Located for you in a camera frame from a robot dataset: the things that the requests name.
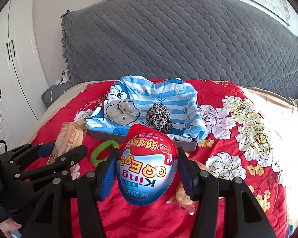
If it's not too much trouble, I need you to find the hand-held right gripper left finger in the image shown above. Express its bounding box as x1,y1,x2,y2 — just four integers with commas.
21,148,120,238

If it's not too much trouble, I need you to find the white charger cable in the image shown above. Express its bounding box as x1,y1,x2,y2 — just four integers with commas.
50,79,63,102

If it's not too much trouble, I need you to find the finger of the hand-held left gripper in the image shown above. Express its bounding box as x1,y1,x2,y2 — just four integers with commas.
5,141,56,171
14,145,88,191

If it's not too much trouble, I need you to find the green terry scrunchie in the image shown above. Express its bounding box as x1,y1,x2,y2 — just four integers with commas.
90,139,120,168

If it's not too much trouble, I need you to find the person's left hand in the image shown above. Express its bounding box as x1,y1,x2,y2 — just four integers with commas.
0,219,23,238

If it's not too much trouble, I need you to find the blue striped cartoon cloth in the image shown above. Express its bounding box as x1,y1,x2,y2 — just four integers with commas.
86,76,208,142

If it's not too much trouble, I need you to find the white wardrobe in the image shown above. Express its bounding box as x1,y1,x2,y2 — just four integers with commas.
0,0,49,152

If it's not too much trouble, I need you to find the grey tray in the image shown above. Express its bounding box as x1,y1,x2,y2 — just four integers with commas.
88,129,198,152

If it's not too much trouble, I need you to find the clear snack packet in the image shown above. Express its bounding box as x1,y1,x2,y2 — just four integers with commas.
50,122,87,165
166,160,214,215

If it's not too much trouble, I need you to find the grey nightstand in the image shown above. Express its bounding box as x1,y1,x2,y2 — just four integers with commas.
41,82,74,109

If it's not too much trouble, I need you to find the white sheer scrunchie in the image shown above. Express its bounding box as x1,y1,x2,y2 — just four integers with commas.
104,100,141,127

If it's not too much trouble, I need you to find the red floral blanket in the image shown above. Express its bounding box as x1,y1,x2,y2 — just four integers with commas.
22,78,298,238

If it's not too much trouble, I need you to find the blue and red toy egg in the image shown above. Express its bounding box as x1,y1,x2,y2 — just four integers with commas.
117,123,180,206

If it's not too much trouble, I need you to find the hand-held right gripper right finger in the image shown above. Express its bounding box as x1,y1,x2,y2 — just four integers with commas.
177,147,276,238

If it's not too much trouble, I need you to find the leopard print scrunchie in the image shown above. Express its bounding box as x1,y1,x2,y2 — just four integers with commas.
146,103,173,132

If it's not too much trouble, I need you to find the grey quilted headboard cover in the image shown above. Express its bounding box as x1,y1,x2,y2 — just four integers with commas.
61,0,298,100

